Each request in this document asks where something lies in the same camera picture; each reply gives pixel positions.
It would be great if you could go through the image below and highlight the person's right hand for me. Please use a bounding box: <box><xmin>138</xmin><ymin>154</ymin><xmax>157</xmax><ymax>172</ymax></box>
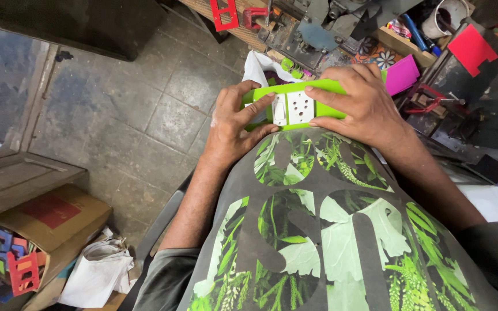
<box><xmin>304</xmin><ymin>63</ymin><xmax>410</xmax><ymax>150</ymax></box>

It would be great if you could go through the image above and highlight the person's left hand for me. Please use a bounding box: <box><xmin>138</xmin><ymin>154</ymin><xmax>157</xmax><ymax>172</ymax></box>
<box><xmin>205</xmin><ymin>80</ymin><xmax>280</xmax><ymax>170</ymax></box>

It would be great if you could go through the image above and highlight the green plastic switch box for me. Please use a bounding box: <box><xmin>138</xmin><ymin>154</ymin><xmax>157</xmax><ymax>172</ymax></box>
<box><xmin>240</xmin><ymin>69</ymin><xmax>389</xmax><ymax>133</ymax></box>

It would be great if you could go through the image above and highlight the pink plastic plate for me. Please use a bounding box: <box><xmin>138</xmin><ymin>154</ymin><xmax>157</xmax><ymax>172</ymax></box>
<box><xmin>382</xmin><ymin>54</ymin><xmax>421</xmax><ymax>97</ymax></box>

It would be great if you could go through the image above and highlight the floral patterned tile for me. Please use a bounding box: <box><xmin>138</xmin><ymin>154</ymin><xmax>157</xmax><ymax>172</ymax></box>
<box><xmin>352</xmin><ymin>40</ymin><xmax>404</xmax><ymax>71</ymax></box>

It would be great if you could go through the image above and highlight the red clamp with metal screw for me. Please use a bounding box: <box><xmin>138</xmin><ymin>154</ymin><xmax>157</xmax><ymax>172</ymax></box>
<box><xmin>404</xmin><ymin>83</ymin><xmax>467</xmax><ymax>115</ymax></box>

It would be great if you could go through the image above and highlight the white socket module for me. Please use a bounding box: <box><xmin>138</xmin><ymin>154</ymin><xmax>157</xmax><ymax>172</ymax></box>
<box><xmin>286</xmin><ymin>90</ymin><xmax>316</xmax><ymax>125</ymax></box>

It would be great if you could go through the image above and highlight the wooden tray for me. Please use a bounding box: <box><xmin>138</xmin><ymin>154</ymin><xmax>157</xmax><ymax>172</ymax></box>
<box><xmin>372</xmin><ymin>26</ymin><xmax>438</xmax><ymax>68</ymax></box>

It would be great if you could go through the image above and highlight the white bag of plastic parts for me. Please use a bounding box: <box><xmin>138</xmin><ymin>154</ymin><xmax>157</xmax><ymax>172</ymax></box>
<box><xmin>241</xmin><ymin>50</ymin><xmax>315</xmax><ymax>87</ymax></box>

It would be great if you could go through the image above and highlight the blue pen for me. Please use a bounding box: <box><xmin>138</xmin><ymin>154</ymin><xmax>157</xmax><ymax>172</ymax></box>
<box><xmin>400</xmin><ymin>14</ymin><xmax>442</xmax><ymax>57</ymax></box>

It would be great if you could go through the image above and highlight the grey metal press machine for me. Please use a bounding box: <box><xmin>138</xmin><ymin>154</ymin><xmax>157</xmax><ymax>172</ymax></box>
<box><xmin>257</xmin><ymin>0</ymin><xmax>423</xmax><ymax>72</ymax></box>

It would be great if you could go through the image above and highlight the wooden workbench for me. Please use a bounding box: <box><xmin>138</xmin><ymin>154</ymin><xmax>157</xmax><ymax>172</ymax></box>
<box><xmin>179</xmin><ymin>0</ymin><xmax>276</xmax><ymax>53</ymax></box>

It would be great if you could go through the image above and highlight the white plastic cup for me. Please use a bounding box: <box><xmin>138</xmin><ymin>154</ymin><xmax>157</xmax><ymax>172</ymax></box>
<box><xmin>420</xmin><ymin>0</ymin><xmax>470</xmax><ymax>40</ymax></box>

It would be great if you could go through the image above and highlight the black chair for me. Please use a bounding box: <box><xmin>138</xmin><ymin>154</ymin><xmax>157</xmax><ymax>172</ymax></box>
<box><xmin>117</xmin><ymin>172</ymin><xmax>194</xmax><ymax>311</ymax></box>

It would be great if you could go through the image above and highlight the red plastic plate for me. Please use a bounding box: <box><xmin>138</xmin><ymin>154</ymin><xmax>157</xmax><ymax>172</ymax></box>
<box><xmin>446</xmin><ymin>24</ymin><xmax>498</xmax><ymax>78</ymax></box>

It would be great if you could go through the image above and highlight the black metal machine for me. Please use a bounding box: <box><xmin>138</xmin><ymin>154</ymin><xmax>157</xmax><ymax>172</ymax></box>
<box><xmin>407</xmin><ymin>17</ymin><xmax>498</xmax><ymax>167</ymax></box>

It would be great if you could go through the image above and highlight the grey leaf print shirt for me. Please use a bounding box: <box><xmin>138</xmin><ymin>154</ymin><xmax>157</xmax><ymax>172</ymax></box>
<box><xmin>132</xmin><ymin>127</ymin><xmax>498</xmax><ymax>311</ymax></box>

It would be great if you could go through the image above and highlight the white cloth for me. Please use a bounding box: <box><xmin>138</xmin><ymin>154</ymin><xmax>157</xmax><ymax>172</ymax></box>
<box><xmin>456</xmin><ymin>183</ymin><xmax>498</xmax><ymax>230</ymax></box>

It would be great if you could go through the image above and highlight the dark cabinet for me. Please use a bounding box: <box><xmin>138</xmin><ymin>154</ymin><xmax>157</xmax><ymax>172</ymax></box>
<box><xmin>0</xmin><ymin>0</ymin><xmax>166</xmax><ymax>61</ymax></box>

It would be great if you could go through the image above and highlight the white crumpled bag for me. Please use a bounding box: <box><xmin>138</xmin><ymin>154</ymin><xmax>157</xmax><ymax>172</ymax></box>
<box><xmin>57</xmin><ymin>235</ymin><xmax>136</xmax><ymax>308</ymax></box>

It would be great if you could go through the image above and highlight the carton of coloured plastic frames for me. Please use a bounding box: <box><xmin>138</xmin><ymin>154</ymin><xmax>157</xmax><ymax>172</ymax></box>
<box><xmin>0</xmin><ymin>183</ymin><xmax>114</xmax><ymax>311</ymax></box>

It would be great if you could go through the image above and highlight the wooden door panel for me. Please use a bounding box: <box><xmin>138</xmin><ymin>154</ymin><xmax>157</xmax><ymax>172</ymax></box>
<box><xmin>0</xmin><ymin>148</ymin><xmax>88</xmax><ymax>224</ymax></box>

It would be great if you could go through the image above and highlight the white rocker switch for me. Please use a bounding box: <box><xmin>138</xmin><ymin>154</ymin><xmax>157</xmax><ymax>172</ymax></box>
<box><xmin>271</xmin><ymin>93</ymin><xmax>288</xmax><ymax>127</ymax></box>

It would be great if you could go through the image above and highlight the red plastic frame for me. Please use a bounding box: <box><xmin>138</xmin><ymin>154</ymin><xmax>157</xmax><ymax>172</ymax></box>
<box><xmin>209</xmin><ymin>0</ymin><xmax>240</xmax><ymax>33</ymax></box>

